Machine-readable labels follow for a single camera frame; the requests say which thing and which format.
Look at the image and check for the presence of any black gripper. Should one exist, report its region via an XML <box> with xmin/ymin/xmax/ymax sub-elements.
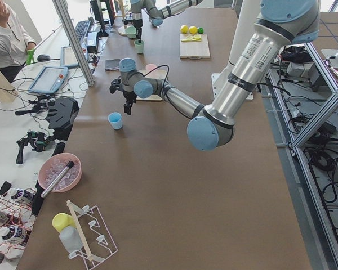
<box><xmin>123</xmin><ymin>91</ymin><xmax>137</xmax><ymax>114</ymax></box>
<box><xmin>133</xmin><ymin>18</ymin><xmax>143</xmax><ymax>42</ymax></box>

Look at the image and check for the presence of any green cup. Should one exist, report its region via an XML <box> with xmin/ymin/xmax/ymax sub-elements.
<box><xmin>134</xmin><ymin>39</ymin><xmax>144</xmax><ymax>54</ymax></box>

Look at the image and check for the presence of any blue cup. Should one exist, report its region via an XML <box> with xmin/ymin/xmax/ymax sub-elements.
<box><xmin>108</xmin><ymin>112</ymin><xmax>123</xmax><ymax>130</ymax></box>

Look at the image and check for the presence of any pink cup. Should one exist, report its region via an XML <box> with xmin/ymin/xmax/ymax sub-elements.
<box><xmin>145</xmin><ymin>64</ymin><xmax>157</xmax><ymax>72</ymax></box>

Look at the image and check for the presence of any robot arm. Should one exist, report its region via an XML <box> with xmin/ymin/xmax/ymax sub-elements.
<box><xmin>110</xmin><ymin>1</ymin><xmax>321</xmax><ymax>151</ymax></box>
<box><xmin>130</xmin><ymin>0</ymin><xmax>202</xmax><ymax>42</ymax></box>

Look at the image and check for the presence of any cream rabbit tray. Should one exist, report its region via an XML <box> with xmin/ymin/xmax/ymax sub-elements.
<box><xmin>131</xmin><ymin>69</ymin><xmax>168</xmax><ymax>102</ymax></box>

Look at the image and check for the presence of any green bowl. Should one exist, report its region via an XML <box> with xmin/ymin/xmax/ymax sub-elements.
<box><xmin>125</xmin><ymin>26</ymin><xmax>137</xmax><ymax>39</ymax></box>

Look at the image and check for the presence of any wooden cup stand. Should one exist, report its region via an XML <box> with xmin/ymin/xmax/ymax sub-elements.
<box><xmin>114</xmin><ymin>0</ymin><xmax>131</xmax><ymax>37</ymax></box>

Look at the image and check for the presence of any grey folded cloth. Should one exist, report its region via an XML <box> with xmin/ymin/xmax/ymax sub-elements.
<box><xmin>105</xmin><ymin>58</ymin><xmax>121</xmax><ymax>71</ymax></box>

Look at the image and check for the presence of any yellow plastic knife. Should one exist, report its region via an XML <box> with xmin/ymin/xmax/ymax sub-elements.
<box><xmin>180</xmin><ymin>39</ymin><xmax>202</xmax><ymax>42</ymax></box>

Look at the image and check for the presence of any yellow lemon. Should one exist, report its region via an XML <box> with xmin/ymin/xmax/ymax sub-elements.
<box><xmin>188</xmin><ymin>26</ymin><xmax>198</xmax><ymax>35</ymax></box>
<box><xmin>180</xmin><ymin>25</ymin><xmax>188</xmax><ymax>34</ymax></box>

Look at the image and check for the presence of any black monitor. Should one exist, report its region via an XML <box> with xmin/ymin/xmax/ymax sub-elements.
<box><xmin>89</xmin><ymin>0</ymin><xmax>115</xmax><ymax>38</ymax></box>

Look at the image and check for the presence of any wooden cutting board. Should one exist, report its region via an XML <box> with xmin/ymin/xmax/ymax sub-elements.
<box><xmin>179</xmin><ymin>34</ymin><xmax>211</xmax><ymax>59</ymax></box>

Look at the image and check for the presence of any black keyboard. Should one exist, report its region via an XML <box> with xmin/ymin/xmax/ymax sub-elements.
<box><xmin>74</xmin><ymin>20</ymin><xmax>91</xmax><ymax>40</ymax></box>

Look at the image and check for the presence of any green lime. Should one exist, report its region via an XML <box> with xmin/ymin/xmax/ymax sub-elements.
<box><xmin>197</xmin><ymin>27</ymin><xmax>204</xmax><ymax>34</ymax></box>

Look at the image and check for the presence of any metal tube in bowl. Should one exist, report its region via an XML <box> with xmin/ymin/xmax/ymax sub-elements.
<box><xmin>41</xmin><ymin>161</ymin><xmax>75</xmax><ymax>199</ymax></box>

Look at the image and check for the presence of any blue teach pendant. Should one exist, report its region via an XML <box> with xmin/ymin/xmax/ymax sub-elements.
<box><xmin>28</xmin><ymin>66</ymin><xmax>68</xmax><ymax>95</ymax></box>

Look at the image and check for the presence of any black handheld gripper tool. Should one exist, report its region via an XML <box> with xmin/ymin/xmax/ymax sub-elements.
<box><xmin>16</xmin><ymin>130</ymin><xmax>54</xmax><ymax>164</ymax></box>

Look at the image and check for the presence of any pink bowl with ice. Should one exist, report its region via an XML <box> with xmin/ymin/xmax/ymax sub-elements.
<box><xmin>38</xmin><ymin>152</ymin><xmax>83</xmax><ymax>194</ymax></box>

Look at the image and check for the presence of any seated person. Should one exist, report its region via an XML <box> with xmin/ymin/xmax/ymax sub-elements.
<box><xmin>0</xmin><ymin>1</ymin><xmax>36</xmax><ymax>83</ymax></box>

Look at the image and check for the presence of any yellow bottle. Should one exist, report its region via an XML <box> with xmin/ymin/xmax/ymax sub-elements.
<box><xmin>52</xmin><ymin>213</ymin><xmax>75</xmax><ymax>233</ymax></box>

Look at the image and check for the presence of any aluminium frame post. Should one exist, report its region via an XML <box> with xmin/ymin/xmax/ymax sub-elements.
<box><xmin>52</xmin><ymin>0</ymin><xmax>95</xmax><ymax>87</ymax></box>

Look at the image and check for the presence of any white wire rack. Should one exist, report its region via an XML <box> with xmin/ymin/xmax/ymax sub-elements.
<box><xmin>66</xmin><ymin>200</ymin><xmax>118</xmax><ymax>269</ymax></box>

